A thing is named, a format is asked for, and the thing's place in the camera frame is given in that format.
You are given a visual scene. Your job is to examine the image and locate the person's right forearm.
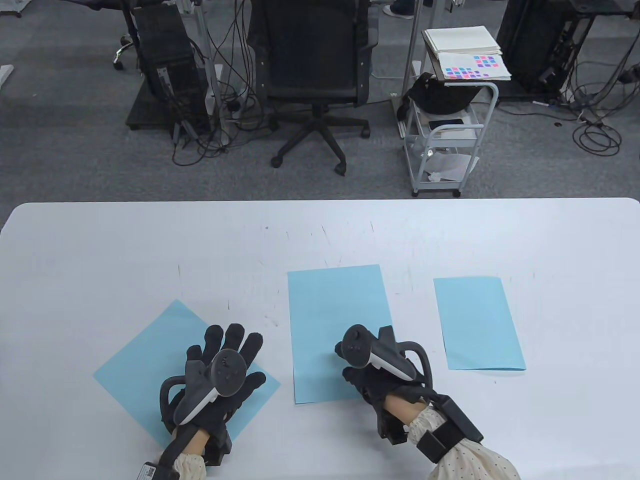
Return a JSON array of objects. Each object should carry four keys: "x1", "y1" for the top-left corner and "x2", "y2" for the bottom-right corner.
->
[{"x1": 384, "y1": 394, "x2": 523, "y2": 480}]

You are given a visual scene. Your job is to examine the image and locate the black bag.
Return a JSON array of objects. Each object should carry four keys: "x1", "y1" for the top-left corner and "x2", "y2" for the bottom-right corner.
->
[{"x1": 404, "y1": 72, "x2": 476, "y2": 115}]

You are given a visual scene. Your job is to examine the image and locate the person's left forearm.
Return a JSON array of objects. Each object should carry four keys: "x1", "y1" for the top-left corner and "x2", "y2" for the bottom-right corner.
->
[{"x1": 160, "y1": 426, "x2": 212, "y2": 480}]

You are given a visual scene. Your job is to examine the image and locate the coiled black floor cables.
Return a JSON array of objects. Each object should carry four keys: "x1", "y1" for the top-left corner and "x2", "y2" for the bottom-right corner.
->
[{"x1": 500, "y1": 45, "x2": 640, "y2": 157}]

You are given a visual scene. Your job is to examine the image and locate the chrome chair base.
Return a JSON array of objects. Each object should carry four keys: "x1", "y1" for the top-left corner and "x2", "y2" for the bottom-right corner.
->
[{"x1": 112, "y1": 32, "x2": 138, "y2": 71}]

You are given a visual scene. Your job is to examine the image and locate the black mesh office chair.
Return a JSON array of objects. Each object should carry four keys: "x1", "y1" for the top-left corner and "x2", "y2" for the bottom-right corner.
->
[{"x1": 248, "y1": 0, "x2": 382, "y2": 177}]

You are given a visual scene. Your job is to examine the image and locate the white notebook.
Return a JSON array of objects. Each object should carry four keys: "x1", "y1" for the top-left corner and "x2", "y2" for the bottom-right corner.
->
[{"x1": 422, "y1": 26, "x2": 502, "y2": 57}]

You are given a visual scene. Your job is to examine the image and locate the person's left hand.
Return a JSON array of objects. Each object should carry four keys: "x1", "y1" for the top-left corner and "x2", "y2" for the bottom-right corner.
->
[{"x1": 186, "y1": 324, "x2": 267, "y2": 433}]

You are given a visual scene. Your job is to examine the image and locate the crumpled white paper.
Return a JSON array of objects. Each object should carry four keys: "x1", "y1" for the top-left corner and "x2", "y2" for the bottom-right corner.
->
[{"x1": 425, "y1": 152, "x2": 480, "y2": 183}]

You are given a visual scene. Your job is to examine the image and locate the white desk leg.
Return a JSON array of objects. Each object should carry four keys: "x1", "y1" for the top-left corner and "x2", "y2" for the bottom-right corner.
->
[
  {"x1": 191, "y1": 0, "x2": 224, "y2": 123},
  {"x1": 391, "y1": 0, "x2": 427, "y2": 137}
]

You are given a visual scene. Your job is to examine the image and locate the large black computer tower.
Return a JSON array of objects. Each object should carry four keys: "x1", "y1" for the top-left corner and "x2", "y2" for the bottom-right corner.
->
[{"x1": 496, "y1": 0, "x2": 593, "y2": 98}]

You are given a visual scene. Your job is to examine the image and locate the black computer tower on stand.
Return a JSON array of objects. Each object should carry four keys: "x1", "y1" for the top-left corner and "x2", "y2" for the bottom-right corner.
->
[{"x1": 125, "y1": 5, "x2": 212, "y2": 137}]

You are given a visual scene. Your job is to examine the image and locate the person's right hand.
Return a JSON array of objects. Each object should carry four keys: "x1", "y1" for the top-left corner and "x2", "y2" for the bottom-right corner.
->
[{"x1": 334, "y1": 342, "x2": 436, "y2": 411}]

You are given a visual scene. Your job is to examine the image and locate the tangle of black cables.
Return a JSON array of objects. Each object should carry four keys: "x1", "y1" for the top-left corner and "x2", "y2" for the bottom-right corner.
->
[{"x1": 170, "y1": 0, "x2": 271, "y2": 167}]

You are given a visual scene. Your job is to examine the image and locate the white rolling cart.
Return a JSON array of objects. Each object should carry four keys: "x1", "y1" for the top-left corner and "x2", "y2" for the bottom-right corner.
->
[{"x1": 398, "y1": 60, "x2": 500, "y2": 197}]

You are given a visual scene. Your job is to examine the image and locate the black glove sensor module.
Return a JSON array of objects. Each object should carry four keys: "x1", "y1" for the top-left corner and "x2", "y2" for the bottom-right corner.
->
[
  {"x1": 202, "y1": 430, "x2": 233, "y2": 466},
  {"x1": 376, "y1": 407, "x2": 408, "y2": 445}
]

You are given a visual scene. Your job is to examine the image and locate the light blue paper sheet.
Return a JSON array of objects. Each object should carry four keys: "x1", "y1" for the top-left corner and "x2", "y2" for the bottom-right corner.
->
[
  {"x1": 287, "y1": 264, "x2": 396, "y2": 405},
  {"x1": 93, "y1": 300, "x2": 281, "y2": 448},
  {"x1": 433, "y1": 276, "x2": 527, "y2": 372}
]

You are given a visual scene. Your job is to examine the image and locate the sheet with coloured squares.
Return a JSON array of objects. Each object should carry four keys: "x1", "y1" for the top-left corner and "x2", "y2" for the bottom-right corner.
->
[{"x1": 434, "y1": 50, "x2": 513, "y2": 82}]

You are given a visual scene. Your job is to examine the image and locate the black wrist camera box with label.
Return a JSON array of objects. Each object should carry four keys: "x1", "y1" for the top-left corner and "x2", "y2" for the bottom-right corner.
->
[{"x1": 139, "y1": 462, "x2": 176, "y2": 480}]

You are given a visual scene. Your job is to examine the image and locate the grey and white tracking controller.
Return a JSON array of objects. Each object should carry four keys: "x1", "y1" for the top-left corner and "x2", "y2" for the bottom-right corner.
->
[
  {"x1": 159, "y1": 348, "x2": 247, "y2": 427},
  {"x1": 341, "y1": 324, "x2": 434, "y2": 392}
]

